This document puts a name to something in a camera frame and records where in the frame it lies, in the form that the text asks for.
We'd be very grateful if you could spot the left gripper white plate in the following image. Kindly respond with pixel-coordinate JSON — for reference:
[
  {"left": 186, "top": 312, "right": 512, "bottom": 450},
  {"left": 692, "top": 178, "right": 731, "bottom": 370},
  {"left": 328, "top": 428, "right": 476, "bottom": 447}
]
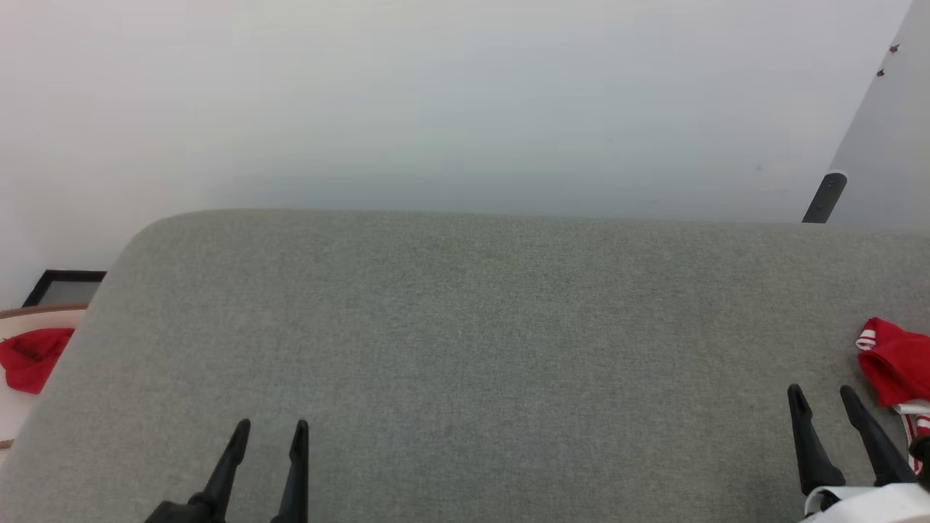
[{"left": 144, "top": 418, "right": 310, "bottom": 523}]

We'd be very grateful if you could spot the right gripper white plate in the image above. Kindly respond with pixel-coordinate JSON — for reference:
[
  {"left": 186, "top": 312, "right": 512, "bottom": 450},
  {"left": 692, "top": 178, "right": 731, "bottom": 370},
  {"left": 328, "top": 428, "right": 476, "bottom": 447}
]
[{"left": 788, "top": 384, "right": 930, "bottom": 523}]

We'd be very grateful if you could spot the red and white Bulls jersey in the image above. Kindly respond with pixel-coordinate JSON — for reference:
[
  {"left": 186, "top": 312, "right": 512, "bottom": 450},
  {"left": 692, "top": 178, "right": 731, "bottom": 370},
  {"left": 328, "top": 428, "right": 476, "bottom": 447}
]
[{"left": 855, "top": 317, "right": 930, "bottom": 474}]

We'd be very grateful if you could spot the cream perforated laundry basket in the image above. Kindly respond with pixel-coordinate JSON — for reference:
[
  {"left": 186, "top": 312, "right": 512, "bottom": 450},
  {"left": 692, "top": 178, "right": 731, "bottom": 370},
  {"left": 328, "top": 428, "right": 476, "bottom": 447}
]
[{"left": 0, "top": 305, "right": 89, "bottom": 453}]

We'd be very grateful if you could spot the black metal pole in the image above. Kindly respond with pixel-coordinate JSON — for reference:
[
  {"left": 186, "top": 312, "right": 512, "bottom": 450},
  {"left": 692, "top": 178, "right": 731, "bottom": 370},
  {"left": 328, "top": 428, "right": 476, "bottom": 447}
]
[{"left": 801, "top": 172, "right": 849, "bottom": 224}]

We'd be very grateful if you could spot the red cloth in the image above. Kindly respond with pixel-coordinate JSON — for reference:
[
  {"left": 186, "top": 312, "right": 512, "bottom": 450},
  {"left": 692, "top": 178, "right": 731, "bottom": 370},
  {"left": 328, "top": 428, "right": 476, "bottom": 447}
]
[{"left": 0, "top": 328, "right": 76, "bottom": 395}]

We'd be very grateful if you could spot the black rectangular frame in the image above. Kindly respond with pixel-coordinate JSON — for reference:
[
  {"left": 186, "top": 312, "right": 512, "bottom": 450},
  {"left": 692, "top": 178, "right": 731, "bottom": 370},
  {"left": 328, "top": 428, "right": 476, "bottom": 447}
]
[{"left": 22, "top": 269, "right": 108, "bottom": 308}]

